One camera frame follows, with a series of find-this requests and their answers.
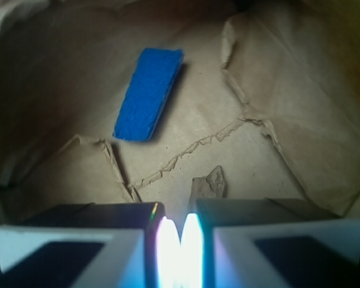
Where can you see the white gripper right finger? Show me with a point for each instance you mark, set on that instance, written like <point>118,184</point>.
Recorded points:
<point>276,243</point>

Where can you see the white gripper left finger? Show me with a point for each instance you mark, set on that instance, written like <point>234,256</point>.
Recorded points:
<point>83,245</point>

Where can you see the brown paper bag tray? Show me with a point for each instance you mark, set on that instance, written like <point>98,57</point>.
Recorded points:
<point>272,95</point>

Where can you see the blue rectangular sponge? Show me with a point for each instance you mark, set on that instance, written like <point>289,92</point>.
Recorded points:
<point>147,94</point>

